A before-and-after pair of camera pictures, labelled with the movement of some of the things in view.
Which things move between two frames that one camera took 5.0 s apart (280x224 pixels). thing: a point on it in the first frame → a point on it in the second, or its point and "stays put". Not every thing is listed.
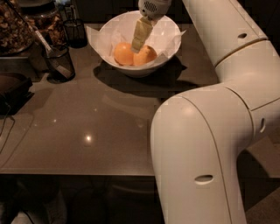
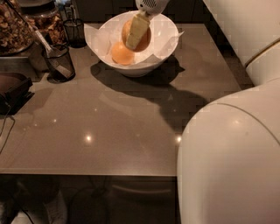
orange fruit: (123, 53) stays put
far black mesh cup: (75, 33) stays put
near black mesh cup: (59, 67) stays put
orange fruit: (145, 55) → (143, 44)
